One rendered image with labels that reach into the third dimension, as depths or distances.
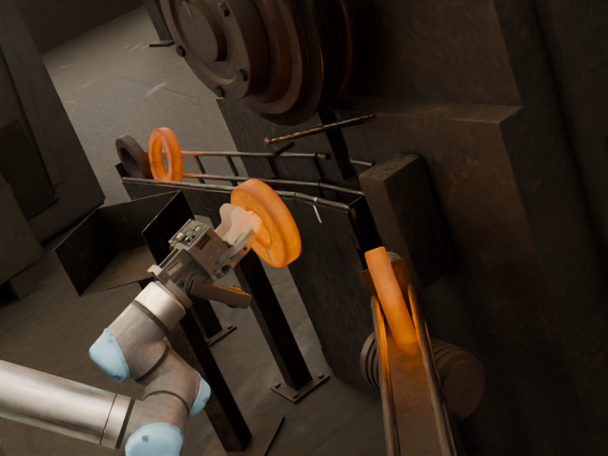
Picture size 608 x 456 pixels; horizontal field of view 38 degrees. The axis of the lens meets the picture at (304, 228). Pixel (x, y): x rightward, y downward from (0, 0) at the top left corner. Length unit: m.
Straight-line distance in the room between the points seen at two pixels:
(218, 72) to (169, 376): 0.60
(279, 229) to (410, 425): 0.40
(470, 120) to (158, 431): 0.68
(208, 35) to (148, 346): 0.57
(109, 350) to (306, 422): 1.12
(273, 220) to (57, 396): 0.42
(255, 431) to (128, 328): 1.13
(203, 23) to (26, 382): 0.69
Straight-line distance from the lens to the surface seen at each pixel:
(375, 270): 1.29
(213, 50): 1.61
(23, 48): 4.54
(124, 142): 2.70
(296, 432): 2.39
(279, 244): 1.42
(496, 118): 1.42
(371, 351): 1.60
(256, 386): 2.63
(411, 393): 1.25
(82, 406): 1.30
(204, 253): 1.38
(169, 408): 1.32
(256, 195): 1.40
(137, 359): 1.37
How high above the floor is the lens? 1.38
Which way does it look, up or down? 23 degrees down
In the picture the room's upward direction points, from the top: 22 degrees counter-clockwise
